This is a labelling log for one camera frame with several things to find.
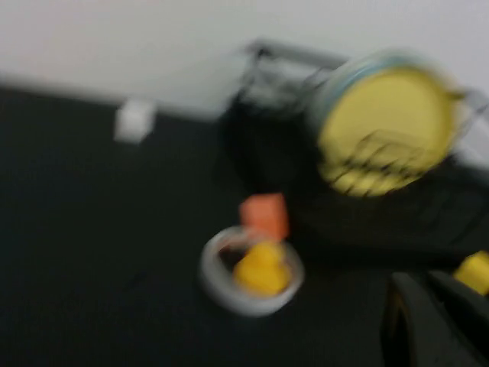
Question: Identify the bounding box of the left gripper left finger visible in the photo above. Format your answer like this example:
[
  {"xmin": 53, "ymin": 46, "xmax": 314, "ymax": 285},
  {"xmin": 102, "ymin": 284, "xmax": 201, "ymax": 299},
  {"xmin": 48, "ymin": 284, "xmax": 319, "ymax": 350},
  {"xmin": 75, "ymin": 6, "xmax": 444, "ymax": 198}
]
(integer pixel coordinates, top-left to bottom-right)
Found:
[{"xmin": 381, "ymin": 271, "xmax": 475, "ymax": 367}]

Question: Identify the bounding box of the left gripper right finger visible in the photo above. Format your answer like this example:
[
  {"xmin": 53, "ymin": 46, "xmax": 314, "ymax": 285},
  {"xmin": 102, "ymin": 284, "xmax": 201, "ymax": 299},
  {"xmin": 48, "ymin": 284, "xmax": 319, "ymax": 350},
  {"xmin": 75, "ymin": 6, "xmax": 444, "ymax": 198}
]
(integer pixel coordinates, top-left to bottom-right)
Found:
[{"xmin": 427, "ymin": 269, "xmax": 489, "ymax": 367}]

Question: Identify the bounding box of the yellow plate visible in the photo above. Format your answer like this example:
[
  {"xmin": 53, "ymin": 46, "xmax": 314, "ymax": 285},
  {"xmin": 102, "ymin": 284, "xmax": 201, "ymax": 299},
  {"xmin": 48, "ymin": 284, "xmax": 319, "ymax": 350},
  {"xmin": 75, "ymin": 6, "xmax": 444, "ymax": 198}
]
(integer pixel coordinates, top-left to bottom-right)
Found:
[{"xmin": 316, "ymin": 67, "xmax": 465, "ymax": 198}]

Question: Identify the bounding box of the yellow cube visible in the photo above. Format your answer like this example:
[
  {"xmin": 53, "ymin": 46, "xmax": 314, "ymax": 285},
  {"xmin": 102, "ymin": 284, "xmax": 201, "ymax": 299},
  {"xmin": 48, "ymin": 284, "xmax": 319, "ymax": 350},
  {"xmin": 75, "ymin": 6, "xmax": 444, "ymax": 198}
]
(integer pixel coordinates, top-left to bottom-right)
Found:
[{"xmin": 452, "ymin": 250, "xmax": 489, "ymax": 297}]

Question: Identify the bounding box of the tape roll around duck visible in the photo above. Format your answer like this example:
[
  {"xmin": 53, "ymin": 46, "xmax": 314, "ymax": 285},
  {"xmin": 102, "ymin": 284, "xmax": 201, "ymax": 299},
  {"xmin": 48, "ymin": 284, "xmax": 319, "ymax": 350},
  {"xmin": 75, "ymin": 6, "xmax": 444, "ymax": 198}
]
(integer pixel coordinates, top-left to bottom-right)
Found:
[{"xmin": 197, "ymin": 225, "xmax": 306, "ymax": 319}]

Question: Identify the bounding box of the yellow rubber duck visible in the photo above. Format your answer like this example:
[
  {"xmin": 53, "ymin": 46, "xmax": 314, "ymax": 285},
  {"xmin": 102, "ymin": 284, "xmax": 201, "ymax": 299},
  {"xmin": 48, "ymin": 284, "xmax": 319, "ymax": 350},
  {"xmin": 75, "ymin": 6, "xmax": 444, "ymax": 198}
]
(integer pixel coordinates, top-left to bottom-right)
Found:
[{"xmin": 232, "ymin": 241, "xmax": 291, "ymax": 297}]

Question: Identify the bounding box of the orange cube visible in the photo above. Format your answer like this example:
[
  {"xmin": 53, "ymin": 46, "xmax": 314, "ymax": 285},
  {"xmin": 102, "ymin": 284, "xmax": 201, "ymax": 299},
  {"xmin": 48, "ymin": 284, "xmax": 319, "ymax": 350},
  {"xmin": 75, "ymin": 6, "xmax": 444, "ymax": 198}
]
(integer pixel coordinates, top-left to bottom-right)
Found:
[{"xmin": 238, "ymin": 193, "xmax": 290, "ymax": 240}]

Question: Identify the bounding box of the white cube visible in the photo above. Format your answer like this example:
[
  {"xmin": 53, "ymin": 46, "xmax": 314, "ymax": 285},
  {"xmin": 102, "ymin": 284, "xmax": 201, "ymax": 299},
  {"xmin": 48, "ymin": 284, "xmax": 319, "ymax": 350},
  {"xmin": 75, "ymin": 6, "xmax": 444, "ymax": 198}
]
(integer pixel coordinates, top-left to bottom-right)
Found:
[{"xmin": 113, "ymin": 98, "xmax": 157, "ymax": 145}]

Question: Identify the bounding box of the black wire dish rack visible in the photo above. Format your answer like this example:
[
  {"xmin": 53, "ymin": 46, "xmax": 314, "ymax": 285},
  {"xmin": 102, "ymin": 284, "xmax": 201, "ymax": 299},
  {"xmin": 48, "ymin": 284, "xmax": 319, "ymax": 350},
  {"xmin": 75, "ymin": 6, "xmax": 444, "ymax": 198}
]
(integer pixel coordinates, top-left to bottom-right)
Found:
[{"xmin": 217, "ymin": 37, "xmax": 489, "ymax": 255}]

